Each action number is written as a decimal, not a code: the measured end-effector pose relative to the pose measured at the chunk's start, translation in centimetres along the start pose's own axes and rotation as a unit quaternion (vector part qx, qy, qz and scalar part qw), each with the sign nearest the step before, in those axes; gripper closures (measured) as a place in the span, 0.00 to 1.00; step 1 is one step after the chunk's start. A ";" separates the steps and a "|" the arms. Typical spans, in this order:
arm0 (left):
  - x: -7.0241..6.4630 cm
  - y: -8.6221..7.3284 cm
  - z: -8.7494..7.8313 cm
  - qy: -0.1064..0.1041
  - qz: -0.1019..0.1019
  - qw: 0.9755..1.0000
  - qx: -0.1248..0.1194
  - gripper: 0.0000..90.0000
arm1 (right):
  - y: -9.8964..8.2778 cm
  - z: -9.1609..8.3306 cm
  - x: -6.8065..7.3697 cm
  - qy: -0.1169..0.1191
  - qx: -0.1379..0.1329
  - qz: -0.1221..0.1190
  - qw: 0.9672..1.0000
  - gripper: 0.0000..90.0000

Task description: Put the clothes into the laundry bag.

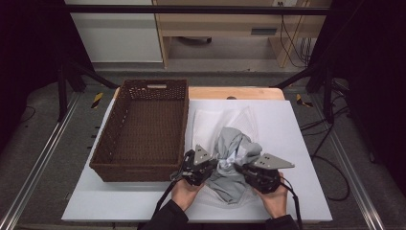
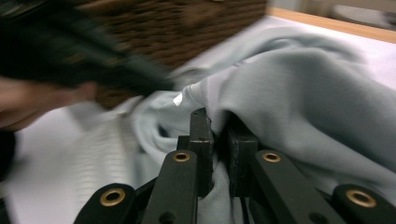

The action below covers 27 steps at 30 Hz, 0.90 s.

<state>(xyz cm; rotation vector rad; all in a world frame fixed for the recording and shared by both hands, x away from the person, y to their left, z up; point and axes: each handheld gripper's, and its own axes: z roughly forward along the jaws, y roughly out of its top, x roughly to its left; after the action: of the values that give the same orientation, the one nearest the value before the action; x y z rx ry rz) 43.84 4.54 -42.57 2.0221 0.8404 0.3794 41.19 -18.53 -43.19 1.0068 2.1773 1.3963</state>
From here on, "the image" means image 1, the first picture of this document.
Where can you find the black frame stand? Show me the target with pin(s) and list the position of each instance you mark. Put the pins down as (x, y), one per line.
(63, 89)
(327, 96)

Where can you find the person's left hand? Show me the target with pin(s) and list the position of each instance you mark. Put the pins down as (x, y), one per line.
(185, 195)

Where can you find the yellow black tape strip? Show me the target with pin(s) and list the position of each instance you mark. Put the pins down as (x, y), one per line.
(300, 100)
(97, 100)

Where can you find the white cabinet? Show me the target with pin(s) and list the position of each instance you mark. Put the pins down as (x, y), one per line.
(118, 35)

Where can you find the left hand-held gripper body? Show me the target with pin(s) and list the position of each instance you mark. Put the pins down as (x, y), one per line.
(196, 167)

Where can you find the white mesh laundry bag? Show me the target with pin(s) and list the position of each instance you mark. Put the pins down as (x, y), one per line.
(207, 124)

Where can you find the brown woven basket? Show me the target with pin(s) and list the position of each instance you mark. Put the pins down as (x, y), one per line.
(150, 127)

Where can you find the metal floor rail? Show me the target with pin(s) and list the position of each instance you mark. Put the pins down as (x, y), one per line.
(38, 166)
(351, 172)

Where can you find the black horizontal bar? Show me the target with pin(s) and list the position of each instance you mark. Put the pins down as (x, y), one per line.
(191, 9)

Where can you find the person's right hand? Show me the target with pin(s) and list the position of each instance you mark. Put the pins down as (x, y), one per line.
(274, 201)

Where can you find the grey garment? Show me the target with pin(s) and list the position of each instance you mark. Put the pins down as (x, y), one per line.
(234, 147)

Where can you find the black curtain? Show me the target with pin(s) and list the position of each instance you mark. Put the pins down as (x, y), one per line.
(28, 48)
(373, 80)

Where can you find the white board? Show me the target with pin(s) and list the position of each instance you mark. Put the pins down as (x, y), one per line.
(287, 127)

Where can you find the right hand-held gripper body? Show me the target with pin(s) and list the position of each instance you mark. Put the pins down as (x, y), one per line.
(265, 179)

